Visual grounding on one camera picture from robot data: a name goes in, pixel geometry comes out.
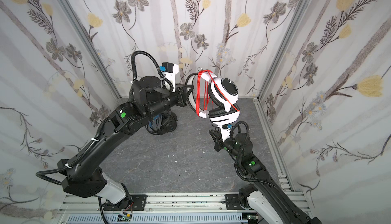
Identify red headphone cable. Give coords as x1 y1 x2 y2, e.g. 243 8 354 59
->
196 69 241 117

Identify black headphones with blue band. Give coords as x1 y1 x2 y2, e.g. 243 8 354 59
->
145 111 178 135

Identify white headphones with black pads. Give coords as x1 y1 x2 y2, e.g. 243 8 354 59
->
185 70 240 126

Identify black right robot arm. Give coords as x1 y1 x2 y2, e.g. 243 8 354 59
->
209 121 321 224

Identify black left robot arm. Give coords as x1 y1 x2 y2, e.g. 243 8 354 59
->
36 51 194 205

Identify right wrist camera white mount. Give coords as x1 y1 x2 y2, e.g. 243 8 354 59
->
219 124 232 142

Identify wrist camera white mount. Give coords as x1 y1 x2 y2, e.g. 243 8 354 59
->
219 124 232 142
159 62 179 92

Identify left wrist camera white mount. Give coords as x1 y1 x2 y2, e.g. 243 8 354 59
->
159 62 179 92

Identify white slotted cable duct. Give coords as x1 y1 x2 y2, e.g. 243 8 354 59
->
66 213 248 224

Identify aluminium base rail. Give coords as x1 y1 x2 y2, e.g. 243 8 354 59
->
57 192 309 214

